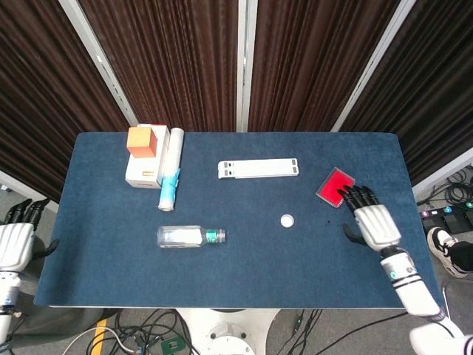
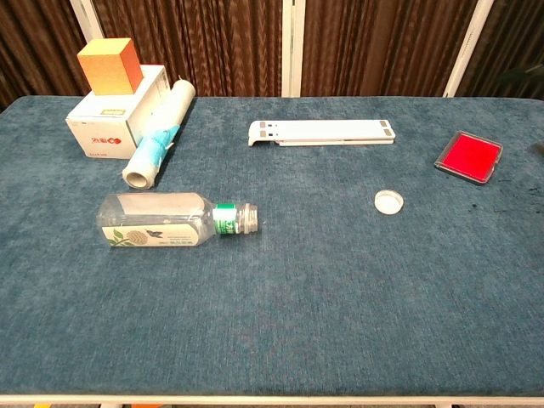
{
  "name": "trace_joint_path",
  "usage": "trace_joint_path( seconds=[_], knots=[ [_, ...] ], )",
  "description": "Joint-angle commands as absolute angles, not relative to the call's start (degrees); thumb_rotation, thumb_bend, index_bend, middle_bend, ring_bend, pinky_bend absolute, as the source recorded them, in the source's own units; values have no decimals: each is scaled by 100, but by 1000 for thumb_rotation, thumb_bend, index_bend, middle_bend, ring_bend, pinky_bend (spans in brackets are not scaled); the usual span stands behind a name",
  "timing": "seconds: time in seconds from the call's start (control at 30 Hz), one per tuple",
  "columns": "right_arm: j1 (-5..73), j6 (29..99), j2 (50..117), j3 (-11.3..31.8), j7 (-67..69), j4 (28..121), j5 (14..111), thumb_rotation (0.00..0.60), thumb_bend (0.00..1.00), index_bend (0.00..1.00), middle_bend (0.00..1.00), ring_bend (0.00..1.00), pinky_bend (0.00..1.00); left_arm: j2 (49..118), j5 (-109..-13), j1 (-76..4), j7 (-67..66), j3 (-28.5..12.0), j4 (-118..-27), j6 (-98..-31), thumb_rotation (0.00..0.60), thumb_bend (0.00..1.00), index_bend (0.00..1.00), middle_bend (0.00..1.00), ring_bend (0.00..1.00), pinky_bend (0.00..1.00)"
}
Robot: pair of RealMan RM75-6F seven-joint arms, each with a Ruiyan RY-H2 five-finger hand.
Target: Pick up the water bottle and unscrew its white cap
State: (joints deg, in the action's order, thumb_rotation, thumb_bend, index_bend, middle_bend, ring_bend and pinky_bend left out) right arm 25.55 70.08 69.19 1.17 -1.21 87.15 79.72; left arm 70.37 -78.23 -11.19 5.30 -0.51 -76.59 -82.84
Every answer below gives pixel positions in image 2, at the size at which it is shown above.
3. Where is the white bottle cap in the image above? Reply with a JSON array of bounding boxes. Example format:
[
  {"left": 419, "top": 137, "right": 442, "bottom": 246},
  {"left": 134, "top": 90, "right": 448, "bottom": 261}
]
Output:
[{"left": 374, "top": 189, "right": 405, "bottom": 217}]

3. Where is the clear plastic water bottle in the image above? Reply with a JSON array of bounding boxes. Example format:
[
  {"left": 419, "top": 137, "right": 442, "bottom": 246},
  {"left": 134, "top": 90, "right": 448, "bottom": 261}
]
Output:
[{"left": 96, "top": 191, "right": 261, "bottom": 248}]

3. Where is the red pad in clear case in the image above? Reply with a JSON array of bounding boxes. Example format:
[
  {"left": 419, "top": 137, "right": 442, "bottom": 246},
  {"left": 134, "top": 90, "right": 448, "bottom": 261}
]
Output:
[{"left": 433, "top": 130, "right": 505, "bottom": 187}]

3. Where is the brown curtain panel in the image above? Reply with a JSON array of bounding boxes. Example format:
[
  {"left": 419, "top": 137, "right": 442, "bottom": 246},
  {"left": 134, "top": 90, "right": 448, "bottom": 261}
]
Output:
[
  {"left": 456, "top": 0, "right": 544, "bottom": 102},
  {"left": 300, "top": 0, "right": 479, "bottom": 98},
  {"left": 0, "top": 0, "right": 93, "bottom": 112},
  {"left": 93, "top": 0, "right": 284, "bottom": 98}
]

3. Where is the white flat plastic bar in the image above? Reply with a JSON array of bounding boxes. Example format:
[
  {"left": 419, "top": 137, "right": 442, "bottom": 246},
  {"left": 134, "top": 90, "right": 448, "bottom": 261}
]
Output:
[{"left": 247, "top": 119, "right": 398, "bottom": 148}]

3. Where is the blue table mat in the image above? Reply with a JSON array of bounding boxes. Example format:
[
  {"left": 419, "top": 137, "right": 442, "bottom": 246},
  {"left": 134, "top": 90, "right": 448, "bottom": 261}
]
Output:
[{"left": 0, "top": 95, "right": 544, "bottom": 399}]

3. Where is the white roll with blue tape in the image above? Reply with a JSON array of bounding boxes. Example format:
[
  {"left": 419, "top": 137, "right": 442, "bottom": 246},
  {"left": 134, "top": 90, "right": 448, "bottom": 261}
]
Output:
[{"left": 122, "top": 79, "right": 197, "bottom": 190}]

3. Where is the white cardboard box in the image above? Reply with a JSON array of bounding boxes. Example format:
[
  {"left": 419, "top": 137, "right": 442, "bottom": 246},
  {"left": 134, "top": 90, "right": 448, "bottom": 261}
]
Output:
[{"left": 65, "top": 64, "right": 171, "bottom": 161}]

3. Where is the orange cube block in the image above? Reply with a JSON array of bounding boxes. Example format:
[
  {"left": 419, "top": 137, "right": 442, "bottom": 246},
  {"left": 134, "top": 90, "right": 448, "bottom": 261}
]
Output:
[{"left": 76, "top": 37, "right": 145, "bottom": 97}]

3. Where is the white partition post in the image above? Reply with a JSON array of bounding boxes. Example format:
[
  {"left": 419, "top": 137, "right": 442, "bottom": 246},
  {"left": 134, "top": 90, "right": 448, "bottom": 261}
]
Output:
[
  {"left": 441, "top": 0, "right": 496, "bottom": 99},
  {"left": 70, "top": 0, "right": 106, "bottom": 46},
  {"left": 280, "top": 0, "right": 306, "bottom": 98}
]

